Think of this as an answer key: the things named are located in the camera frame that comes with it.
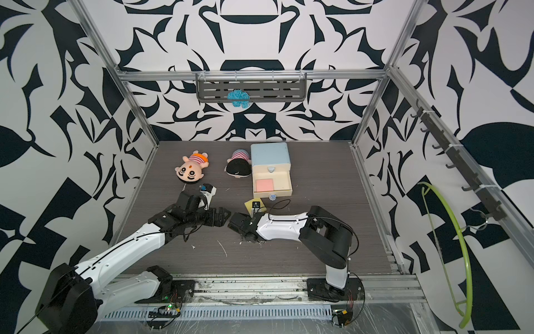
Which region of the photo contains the pink sticky note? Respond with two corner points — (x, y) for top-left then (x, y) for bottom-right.
(255, 179), (275, 193)

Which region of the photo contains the light blue drawer box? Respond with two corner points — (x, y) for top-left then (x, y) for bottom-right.
(251, 142), (293, 198)

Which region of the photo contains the yellow sticky note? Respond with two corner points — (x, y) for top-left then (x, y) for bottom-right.
(245, 198), (266, 217)

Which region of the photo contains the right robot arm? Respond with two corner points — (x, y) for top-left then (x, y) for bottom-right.
(229, 205), (355, 290)

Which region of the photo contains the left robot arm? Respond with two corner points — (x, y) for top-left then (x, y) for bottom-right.
(36, 191), (231, 333)

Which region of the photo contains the plush doll face up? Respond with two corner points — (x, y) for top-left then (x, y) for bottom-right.
(175, 150), (209, 184)

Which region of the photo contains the plush doll black hair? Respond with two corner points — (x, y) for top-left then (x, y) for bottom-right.
(225, 149), (252, 178)

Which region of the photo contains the left electronics board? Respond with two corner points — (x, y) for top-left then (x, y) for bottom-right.
(147, 305), (181, 321)

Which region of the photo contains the electronics board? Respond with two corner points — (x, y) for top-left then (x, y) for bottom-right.
(147, 305), (181, 321)
(331, 310), (353, 328)

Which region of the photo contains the teal yarn ball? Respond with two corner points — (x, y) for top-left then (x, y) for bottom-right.
(228, 90), (250, 109)

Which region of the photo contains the right electronics board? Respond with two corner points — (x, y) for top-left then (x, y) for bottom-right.
(331, 310), (353, 328)

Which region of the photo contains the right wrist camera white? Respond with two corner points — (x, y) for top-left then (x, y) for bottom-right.
(252, 200), (265, 213)

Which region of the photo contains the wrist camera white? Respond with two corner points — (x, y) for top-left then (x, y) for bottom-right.
(199, 183), (217, 211)
(252, 200), (265, 213)

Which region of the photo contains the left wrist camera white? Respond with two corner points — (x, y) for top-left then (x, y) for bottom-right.
(199, 183), (217, 211)

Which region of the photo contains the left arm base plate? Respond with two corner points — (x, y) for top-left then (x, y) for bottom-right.
(135, 280), (196, 304)

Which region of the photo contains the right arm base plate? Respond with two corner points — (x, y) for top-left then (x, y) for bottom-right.
(306, 277), (365, 303)

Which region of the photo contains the white cable duct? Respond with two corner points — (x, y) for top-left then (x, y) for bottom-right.
(101, 304), (332, 321)

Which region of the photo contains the grey metal wall shelf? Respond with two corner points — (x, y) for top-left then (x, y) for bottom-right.
(196, 71), (307, 103)

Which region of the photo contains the green hose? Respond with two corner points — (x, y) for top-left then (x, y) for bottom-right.
(416, 181), (475, 330)

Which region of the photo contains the black hook rail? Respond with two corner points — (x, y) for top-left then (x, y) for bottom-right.
(412, 100), (508, 221)

